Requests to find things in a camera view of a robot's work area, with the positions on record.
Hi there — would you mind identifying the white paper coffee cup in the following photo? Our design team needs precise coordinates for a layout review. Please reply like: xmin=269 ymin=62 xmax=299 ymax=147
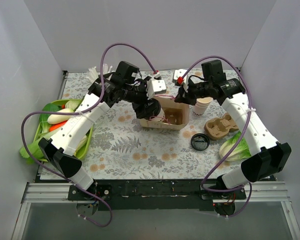
xmin=149 ymin=108 xmax=166 ymax=122

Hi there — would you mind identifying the stack of white paper cups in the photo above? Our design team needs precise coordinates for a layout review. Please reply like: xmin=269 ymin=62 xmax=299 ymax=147
xmin=192 ymin=97 xmax=213 ymax=117

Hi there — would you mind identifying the kraft paper cakes bag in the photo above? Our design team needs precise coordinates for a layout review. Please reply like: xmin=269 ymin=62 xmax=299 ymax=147
xmin=139 ymin=95 xmax=190 ymax=131

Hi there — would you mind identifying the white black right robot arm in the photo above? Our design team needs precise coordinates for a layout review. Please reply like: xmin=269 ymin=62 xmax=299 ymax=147
xmin=174 ymin=55 xmax=292 ymax=199

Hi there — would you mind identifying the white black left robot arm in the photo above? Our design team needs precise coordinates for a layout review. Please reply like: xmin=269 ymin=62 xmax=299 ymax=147
xmin=38 ymin=61 xmax=167 ymax=200

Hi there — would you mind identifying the brown cardboard cup carrier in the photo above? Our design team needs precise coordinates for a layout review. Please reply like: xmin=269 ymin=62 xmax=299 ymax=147
xmin=204 ymin=113 xmax=239 ymax=140

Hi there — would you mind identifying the floral patterned table mat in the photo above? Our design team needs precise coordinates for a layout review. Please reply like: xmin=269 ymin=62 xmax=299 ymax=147
xmin=39 ymin=69 xmax=271 ymax=180

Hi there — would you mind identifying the green white cabbage on table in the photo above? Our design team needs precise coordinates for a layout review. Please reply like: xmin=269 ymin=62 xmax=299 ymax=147
xmin=218 ymin=131 xmax=252 ymax=163

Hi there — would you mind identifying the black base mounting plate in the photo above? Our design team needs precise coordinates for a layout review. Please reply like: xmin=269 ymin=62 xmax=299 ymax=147
xmin=67 ymin=179 xmax=247 ymax=211

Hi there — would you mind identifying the white radish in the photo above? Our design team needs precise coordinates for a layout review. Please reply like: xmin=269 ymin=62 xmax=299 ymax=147
xmin=47 ymin=108 xmax=74 ymax=125

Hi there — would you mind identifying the orange carrot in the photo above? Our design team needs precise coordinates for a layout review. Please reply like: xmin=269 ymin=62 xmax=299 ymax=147
xmin=48 ymin=120 xmax=67 ymax=132

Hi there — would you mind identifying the green plastic tray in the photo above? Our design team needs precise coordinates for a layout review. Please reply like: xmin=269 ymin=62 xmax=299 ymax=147
xmin=33 ymin=99 xmax=93 ymax=162

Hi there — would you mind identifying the green bok choy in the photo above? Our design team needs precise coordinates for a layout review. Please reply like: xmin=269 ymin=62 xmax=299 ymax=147
xmin=39 ymin=103 xmax=61 ymax=133

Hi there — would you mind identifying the long green napa cabbage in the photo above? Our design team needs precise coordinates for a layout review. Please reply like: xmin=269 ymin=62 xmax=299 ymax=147
xmin=19 ymin=138 xmax=44 ymax=164

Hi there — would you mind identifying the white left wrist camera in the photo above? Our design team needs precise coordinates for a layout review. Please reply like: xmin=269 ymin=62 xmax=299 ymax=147
xmin=146 ymin=71 xmax=167 ymax=99

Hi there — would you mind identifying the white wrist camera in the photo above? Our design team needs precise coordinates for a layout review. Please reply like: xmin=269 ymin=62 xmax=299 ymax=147
xmin=146 ymin=71 xmax=167 ymax=99
xmin=172 ymin=69 xmax=189 ymax=92

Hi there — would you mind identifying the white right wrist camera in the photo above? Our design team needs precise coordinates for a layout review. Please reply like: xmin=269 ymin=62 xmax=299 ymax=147
xmin=172 ymin=69 xmax=189 ymax=92

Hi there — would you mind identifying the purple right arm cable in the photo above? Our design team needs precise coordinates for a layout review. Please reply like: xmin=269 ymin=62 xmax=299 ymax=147
xmin=182 ymin=55 xmax=254 ymax=218

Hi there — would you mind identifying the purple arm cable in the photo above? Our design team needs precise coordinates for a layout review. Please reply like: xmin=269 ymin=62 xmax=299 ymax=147
xmin=20 ymin=43 xmax=161 ymax=228
xmin=182 ymin=55 xmax=254 ymax=218

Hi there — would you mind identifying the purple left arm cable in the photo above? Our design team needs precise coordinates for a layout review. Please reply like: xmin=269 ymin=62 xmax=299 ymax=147
xmin=20 ymin=43 xmax=161 ymax=228

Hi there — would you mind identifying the aluminium frame rail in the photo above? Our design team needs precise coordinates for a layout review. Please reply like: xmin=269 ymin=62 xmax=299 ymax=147
xmin=22 ymin=181 xmax=291 ymax=203

